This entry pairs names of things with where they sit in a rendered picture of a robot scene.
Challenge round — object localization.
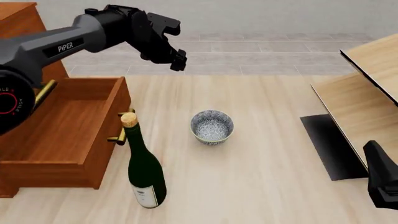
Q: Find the pale wooden slanted rack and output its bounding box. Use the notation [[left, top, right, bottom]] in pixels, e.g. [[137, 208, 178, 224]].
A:
[[310, 33, 398, 172]]

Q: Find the dark green wine bottle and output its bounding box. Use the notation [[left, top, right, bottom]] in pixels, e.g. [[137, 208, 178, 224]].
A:
[[121, 112, 167, 209]]

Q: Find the wooden cabinet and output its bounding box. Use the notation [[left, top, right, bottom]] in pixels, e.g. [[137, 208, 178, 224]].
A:
[[0, 2, 71, 198]]

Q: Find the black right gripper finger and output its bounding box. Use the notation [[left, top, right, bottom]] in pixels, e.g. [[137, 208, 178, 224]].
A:
[[363, 139, 398, 187]]

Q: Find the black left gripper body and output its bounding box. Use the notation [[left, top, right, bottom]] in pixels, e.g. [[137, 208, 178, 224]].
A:
[[139, 34, 178, 65]]

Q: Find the brass handle of closed drawer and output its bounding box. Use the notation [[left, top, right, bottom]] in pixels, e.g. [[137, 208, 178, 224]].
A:
[[33, 79, 58, 110]]

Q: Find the brass handle of open drawer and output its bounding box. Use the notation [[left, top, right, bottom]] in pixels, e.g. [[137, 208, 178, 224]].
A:
[[106, 108, 136, 146]]

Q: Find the patterned blue and white bowl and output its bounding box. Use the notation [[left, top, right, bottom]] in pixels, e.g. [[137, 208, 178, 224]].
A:
[[190, 110, 235, 147]]

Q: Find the open wooden drawer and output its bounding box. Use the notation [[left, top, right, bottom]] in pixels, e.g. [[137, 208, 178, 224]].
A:
[[0, 76, 132, 190]]

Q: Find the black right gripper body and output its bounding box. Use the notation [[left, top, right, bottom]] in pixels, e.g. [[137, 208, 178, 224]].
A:
[[368, 183, 398, 210]]

